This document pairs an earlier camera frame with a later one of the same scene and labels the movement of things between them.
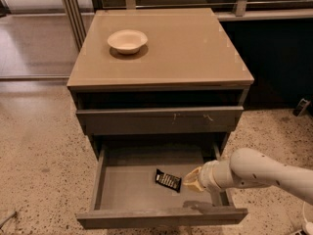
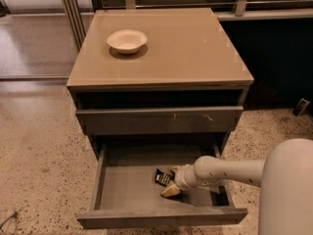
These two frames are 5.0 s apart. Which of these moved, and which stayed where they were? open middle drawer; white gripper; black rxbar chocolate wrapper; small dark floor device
Moved: white gripper
Stayed: small dark floor device; black rxbar chocolate wrapper; open middle drawer
